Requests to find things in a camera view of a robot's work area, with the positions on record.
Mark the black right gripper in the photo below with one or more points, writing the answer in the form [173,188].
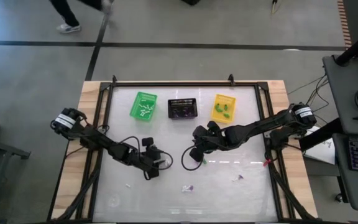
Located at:
[211,140]

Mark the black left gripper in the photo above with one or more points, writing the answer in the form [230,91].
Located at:
[149,158]

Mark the purple plastic witch hat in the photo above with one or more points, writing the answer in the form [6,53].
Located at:
[191,188]

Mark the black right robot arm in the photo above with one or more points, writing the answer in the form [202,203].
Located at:
[259,126]

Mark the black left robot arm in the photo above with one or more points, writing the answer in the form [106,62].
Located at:
[98,141]

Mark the yellow plastic basket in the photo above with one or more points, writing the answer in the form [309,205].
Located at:
[221,119]

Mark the green plastic basket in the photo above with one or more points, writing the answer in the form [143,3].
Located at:
[152,116]

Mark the black plastic basket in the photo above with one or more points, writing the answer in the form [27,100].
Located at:
[182,101]

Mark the white paper sheet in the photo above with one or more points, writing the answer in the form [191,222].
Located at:
[322,152]

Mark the person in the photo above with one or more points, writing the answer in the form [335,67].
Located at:
[68,28]

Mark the silver metal bracket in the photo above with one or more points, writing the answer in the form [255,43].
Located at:
[267,134]

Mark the black frame clamp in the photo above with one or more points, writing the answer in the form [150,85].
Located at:
[114,80]
[231,81]

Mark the black gantry post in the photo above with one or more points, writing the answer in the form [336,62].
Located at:
[317,135]
[356,46]

